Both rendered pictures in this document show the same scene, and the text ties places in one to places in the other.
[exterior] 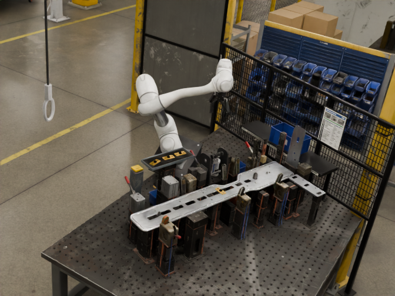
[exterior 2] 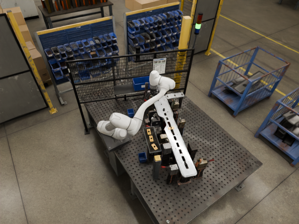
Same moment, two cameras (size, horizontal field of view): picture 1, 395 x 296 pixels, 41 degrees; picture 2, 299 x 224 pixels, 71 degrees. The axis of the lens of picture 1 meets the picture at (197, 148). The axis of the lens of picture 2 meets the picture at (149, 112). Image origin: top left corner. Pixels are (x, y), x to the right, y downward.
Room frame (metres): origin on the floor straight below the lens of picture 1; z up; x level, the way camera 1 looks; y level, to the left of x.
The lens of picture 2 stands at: (2.60, 1.54, 3.17)
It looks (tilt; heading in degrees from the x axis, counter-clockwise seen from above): 46 degrees down; 296
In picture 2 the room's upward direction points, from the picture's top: 3 degrees clockwise
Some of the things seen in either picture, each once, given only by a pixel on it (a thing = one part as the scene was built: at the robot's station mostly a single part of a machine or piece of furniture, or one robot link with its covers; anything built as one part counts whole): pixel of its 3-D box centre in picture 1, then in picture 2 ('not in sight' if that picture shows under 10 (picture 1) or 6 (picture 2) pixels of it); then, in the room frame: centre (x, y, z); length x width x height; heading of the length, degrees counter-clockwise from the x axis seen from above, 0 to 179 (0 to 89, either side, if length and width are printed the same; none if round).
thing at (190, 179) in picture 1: (187, 199); (162, 144); (3.14, 0.03, 0.89); 0.13 x 0.11 x 0.38; 42
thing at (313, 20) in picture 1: (303, 44); (11, 32); (8.24, -1.45, 0.52); 1.20 x 0.80 x 1.05; 149
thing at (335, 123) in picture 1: (332, 128); (159, 66); (3.74, -1.02, 1.30); 0.23 x 0.02 x 0.31; 42
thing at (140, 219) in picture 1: (218, 192); (171, 129); (3.11, -0.19, 1.00); 1.38 x 0.22 x 0.02; 132
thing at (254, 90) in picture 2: not in sight; (246, 80); (2.39, -2.63, 0.47); 1.20 x 0.80 x 0.95; 61
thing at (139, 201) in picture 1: (136, 218); (171, 174); (2.85, 0.35, 0.88); 0.11 x 0.10 x 0.36; 42
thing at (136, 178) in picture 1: (135, 197); (156, 168); (3.05, 0.39, 0.92); 0.08 x 0.08 x 0.44; 42
